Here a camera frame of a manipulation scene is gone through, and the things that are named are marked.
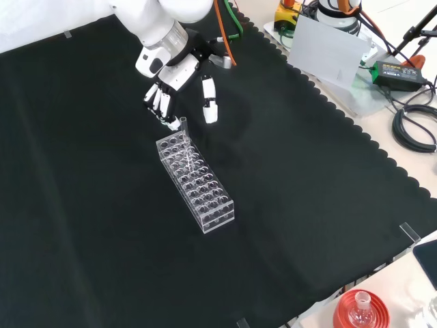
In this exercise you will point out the pale board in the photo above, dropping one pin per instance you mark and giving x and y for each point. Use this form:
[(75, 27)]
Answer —
[(324, 51)]

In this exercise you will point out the clear glass vessel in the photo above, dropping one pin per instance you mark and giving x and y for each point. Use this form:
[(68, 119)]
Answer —
[(432, 314)]

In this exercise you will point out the yellow stop button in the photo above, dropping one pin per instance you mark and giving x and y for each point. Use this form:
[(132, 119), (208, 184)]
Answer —
[(285, 15)]

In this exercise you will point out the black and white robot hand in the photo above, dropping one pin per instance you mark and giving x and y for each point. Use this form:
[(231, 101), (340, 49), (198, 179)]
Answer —
[(177, 73)]

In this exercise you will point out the clear round-bottom flask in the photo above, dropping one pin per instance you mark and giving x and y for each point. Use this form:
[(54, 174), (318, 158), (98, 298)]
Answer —
[(360, 312)]

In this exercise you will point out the clear acrylic test tube rack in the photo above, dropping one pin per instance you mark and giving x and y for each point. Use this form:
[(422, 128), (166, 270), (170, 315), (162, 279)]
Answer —
[(218, 222)]

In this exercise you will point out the clear glass test tube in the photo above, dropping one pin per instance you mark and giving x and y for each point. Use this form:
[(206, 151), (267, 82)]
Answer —
[(184, 124)]

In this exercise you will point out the black power adapter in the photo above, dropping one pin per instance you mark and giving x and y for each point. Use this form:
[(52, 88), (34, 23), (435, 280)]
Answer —
[(397, 75)]

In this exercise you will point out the dark tablet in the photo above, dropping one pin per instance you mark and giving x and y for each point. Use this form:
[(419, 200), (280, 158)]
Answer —
[(426, 259)]

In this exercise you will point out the black bench cloth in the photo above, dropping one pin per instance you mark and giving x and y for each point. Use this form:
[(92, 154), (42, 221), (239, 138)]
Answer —
[(102, 205)]

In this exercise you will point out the clear acrylic cloth clip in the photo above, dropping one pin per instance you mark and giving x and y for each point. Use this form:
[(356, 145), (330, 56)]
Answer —
[(68, 34), (409, 234), (242, 323)]

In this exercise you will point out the black tripod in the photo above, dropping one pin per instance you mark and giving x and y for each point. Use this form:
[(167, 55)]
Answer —
[(413, 32)]

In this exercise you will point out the grey metal connector block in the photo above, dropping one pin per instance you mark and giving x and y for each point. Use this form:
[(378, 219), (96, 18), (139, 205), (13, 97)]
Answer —
[(222, 62)]

